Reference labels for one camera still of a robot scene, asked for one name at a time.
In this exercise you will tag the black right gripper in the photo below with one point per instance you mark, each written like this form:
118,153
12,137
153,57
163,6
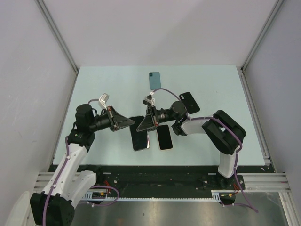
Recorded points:
151,120

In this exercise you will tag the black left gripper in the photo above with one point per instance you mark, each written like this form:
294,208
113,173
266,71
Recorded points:
116,120

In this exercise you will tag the beige phone case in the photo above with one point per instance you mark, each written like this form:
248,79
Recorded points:
164,149

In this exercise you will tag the teal blue phone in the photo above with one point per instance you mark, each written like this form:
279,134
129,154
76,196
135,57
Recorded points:
154,80

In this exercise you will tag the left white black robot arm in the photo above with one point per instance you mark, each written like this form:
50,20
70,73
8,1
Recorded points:
56,204

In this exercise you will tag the black phone camera side up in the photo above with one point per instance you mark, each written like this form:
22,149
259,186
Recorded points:
189,102

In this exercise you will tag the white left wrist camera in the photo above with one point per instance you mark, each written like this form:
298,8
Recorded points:
102,100

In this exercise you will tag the right aluminium corner post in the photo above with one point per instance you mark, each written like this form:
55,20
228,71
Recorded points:
263,32

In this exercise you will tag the black phone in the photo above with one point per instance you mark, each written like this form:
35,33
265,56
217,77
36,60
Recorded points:
165,139

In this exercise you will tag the aluminium frame rail left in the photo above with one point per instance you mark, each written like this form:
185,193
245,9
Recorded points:
42,180

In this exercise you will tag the black phone screen up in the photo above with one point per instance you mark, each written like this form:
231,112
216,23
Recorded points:
138,140

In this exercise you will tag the left aluminium corner post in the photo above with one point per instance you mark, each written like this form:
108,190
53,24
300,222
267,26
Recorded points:
57,34

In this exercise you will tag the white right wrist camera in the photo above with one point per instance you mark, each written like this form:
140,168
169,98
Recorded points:
149,100

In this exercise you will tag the white slotted cable duct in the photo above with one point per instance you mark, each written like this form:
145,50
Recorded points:
96,197

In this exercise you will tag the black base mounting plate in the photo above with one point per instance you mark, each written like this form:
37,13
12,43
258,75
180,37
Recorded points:
168,181

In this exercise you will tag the aluminium frame rail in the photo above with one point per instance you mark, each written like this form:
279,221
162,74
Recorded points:
42,180
266,182

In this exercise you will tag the aluminium corner post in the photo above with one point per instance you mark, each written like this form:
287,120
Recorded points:
57,34
263,32

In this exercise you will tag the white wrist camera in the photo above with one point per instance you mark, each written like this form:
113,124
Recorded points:
102,100
149,100

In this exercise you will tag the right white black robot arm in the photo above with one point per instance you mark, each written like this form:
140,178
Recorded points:
225,133

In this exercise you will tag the aluminium frame rail front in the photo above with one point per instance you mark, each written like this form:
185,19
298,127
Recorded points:
266,182

